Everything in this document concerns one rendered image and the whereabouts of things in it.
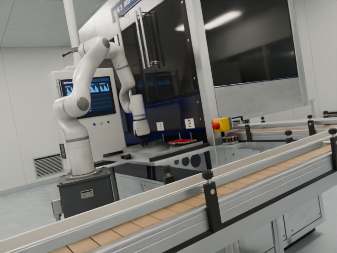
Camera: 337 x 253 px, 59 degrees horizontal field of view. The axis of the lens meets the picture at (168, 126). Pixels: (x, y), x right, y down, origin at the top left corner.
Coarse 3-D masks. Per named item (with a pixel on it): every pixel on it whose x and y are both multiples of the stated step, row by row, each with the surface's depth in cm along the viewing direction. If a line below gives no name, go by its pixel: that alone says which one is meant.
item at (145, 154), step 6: (168, 144) 188; (192, 144) 166; (198, 144) 169; (144, 150) 178; (150, 150) 180; (156, 150) 183; (162, 150) 185; (168, 150) 157; (174, 150) 159; (132, 156) 171; (138, 156) 165; (144, 156) 159; (150, 156) 154
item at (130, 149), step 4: (156, 140) 223; (160, 140) 225; (148, 144) 219; (156, 144) 223; (160, 144) 195; (124, 148) 204; (128, 148) 199; (132, 148) 194; (136, 148) 213; (140, 148) 186; (144, 148) 188; (124, 152) 205; (128, 152) 200
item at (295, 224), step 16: (128, 176) 268; (128, 192) 274; (304, 208) 213; (320, 208) 224; (288, 224) 201; (304, 224) 212; (240, 240) 174; (256, 240) 183; (272, 240) 191; (288, 240) 200
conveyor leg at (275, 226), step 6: (252, 150) 161; (258, 150) 158; (264, 150) 155; (270, 222) 162; (276, 222) 160; (276, 228) 160; (276, 234) 161; (276, 240) 161; (276, 246) 161; (282, 246) 161; (276, 252) 162; (282, 252) 161
